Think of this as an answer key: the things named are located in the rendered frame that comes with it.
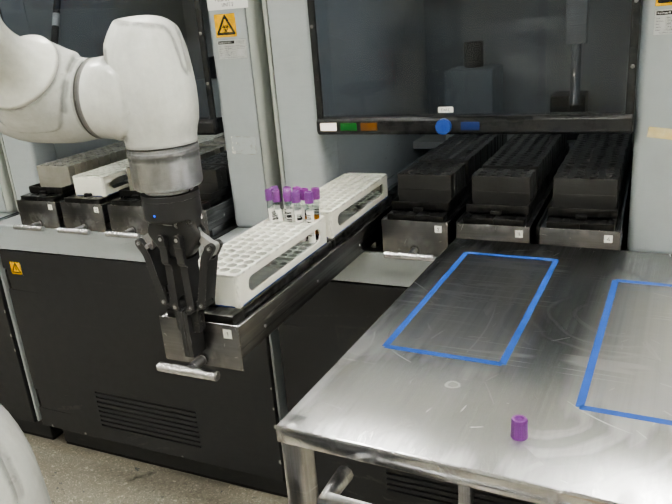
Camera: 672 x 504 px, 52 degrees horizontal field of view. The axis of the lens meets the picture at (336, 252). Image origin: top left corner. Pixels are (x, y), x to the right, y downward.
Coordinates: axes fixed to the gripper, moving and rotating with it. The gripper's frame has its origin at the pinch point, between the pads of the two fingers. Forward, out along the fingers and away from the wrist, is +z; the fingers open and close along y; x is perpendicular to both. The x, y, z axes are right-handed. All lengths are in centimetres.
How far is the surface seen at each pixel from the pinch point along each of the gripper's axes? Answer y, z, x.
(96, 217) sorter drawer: 66, 2, -52
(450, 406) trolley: -40.0, -2.0, 11.3
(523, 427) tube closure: -48, -3, 15
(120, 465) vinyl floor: 79, 80, -55
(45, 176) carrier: 89, -6, -60
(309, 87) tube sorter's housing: 9, -26, -61
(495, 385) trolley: -43.3, -2.0, 6.1
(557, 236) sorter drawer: -42, 0, -52
